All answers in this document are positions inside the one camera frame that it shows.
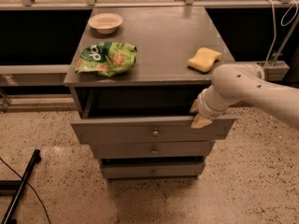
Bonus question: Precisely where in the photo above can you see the black floor cable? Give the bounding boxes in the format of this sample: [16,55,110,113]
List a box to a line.
[0,158,52,224]

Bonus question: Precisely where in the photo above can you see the grey drawer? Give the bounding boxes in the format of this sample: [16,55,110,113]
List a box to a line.
[71,115,235,144]
[101,161,205,179]
[91,141,214,159]

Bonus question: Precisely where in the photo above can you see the grey top drawer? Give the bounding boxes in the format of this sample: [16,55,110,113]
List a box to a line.
[71,115,235,144]

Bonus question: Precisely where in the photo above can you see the white bowl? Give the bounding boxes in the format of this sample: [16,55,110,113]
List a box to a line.
[88,13,123,35]

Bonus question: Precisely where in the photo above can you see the yellow sponge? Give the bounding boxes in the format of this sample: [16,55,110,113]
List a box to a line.
[188,48,221,73]

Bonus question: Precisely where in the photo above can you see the grey drawer cabinet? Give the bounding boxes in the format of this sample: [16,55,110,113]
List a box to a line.
[64,7,233,169]

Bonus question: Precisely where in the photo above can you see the black stand leg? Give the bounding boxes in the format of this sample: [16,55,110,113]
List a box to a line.
[1,149,41,224]

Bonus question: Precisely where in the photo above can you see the green chip bag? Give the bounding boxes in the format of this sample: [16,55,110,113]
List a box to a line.
[75,42,137,77]

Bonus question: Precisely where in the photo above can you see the metal railing frame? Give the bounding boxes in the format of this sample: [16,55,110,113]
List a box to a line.
[1,0,298,87]

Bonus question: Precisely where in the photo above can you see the grey bottom drawer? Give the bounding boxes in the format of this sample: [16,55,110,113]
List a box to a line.
[101,161,205,179]

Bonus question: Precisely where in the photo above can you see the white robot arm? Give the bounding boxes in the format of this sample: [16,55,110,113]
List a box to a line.
[191,63,299,129]

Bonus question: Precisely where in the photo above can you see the grey middle drawer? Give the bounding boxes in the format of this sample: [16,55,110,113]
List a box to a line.
[91,141,214,159]

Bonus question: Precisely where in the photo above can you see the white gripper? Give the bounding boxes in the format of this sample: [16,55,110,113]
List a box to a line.
[190,88,225,129]

